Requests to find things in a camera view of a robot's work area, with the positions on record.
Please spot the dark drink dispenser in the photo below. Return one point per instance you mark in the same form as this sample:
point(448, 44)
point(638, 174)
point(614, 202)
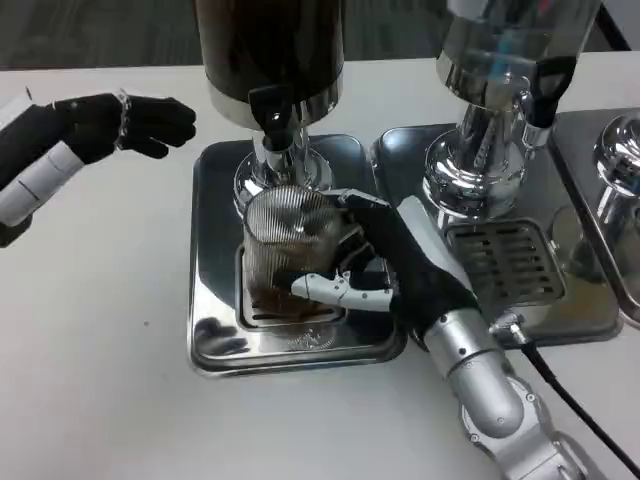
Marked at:
point(270, 45)

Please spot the black bar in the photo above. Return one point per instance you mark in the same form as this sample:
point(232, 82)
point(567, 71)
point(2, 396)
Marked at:
point(615, 27)

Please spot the clear ribbed glass cup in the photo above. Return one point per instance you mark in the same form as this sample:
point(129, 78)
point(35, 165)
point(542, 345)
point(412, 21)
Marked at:
point(290, 235)

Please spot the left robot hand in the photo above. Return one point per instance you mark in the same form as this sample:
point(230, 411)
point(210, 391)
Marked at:
point(95, 125)

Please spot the chrome dispenser base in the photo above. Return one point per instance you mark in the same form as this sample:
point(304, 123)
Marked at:
point(617, 150)

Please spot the clear drink dispenser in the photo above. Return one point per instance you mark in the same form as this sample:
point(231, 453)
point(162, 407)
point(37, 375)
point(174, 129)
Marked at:
point(475, 170)

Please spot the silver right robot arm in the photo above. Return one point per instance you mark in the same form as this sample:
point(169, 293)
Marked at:
point(480, 375)

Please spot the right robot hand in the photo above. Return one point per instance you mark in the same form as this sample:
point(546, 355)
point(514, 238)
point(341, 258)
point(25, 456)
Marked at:
point(405, 260)

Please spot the black tap of clear dispenser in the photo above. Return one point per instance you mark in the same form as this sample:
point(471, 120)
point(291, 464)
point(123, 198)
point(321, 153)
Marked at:
point(545, 107)

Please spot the black tap of dark dispenser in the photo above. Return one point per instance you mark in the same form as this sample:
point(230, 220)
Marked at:
point(270, 117)

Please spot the steel drip tray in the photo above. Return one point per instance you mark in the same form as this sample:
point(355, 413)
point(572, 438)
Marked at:
point(580, 280)
point(575, 145)
point(215, 260)

